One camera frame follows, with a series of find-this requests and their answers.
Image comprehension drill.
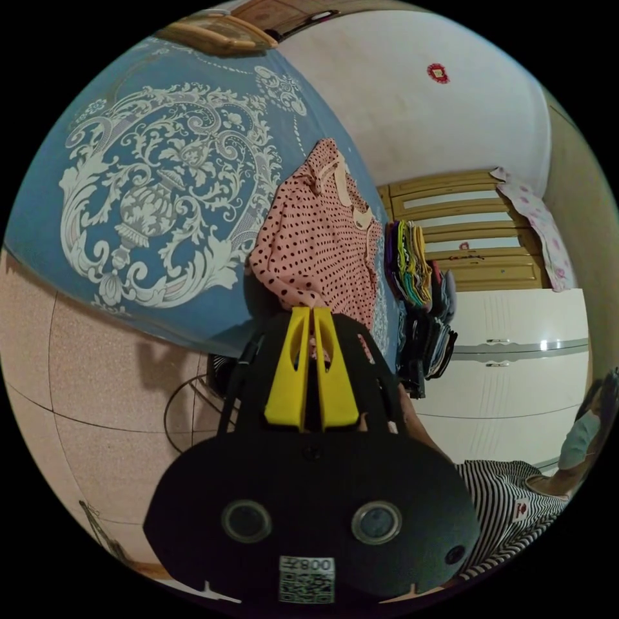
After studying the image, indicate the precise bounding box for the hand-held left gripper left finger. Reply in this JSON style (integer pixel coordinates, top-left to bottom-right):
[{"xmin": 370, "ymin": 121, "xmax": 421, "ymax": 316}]
[{"xmin": 264, "ymin": 307, "xmax": 311, "ymax": 431}]

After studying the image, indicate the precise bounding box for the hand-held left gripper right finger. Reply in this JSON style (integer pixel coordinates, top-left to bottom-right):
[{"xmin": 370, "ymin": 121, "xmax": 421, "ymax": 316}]
[{"xmin": 313, "ymin": 307, "xmax": 360, "ymax": 433}]

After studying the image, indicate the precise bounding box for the pink polka dot shirt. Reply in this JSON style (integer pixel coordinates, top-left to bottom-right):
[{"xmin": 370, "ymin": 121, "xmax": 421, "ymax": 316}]
[{"xmin": 248, "ymin": 137, "xmax": 386, "ymax": 362}]

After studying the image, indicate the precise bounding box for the person's left forearm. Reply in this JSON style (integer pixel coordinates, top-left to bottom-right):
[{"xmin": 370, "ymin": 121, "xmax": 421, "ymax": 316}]
[{"xmin": 395, "ymin": 382, "xmax": 458, "ymax": 467}]

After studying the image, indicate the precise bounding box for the bed with blue printed sheet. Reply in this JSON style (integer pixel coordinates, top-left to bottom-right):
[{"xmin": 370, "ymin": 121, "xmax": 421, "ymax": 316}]
[{"xmin": 2, "ymin": 12, "xmax": 403, "ymax": 360}]

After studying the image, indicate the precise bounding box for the pile of clothes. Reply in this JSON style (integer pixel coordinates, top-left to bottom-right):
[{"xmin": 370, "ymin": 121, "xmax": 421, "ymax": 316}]
[{"xmin": 384, "ymin": 220, "xmax": 459, "ymax": 400}]

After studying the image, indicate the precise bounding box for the white cupboard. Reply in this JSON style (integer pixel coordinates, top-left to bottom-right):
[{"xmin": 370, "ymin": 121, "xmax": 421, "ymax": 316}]
[{"xmin": 411, "ymin": 287, "xmax": 592, "ymax": 477}]

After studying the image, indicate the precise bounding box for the yellow wooden cupboard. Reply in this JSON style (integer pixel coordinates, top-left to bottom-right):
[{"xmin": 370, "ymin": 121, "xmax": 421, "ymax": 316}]
[{"xmin": 377, "ymin": 169, "xmax": 553, "ymax": 293}]

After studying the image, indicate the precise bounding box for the person's body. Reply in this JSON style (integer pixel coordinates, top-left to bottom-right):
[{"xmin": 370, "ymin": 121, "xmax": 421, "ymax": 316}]
[{"xmin": 206, "ymin": 354, "xmax": 619, "ymax": 584}]

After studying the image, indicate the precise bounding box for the pink floral cloth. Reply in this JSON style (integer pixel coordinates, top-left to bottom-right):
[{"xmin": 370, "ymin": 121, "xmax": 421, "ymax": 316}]
[{"xmin": 488, "ymin": 166, "xmax": 579, "ymax": 294}]

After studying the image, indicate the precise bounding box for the black cable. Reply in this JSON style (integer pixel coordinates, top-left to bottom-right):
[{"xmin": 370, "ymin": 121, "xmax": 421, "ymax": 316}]
[{"xmin": 162, "ymin": 371, "xmax": 219, "ymax": 457}]

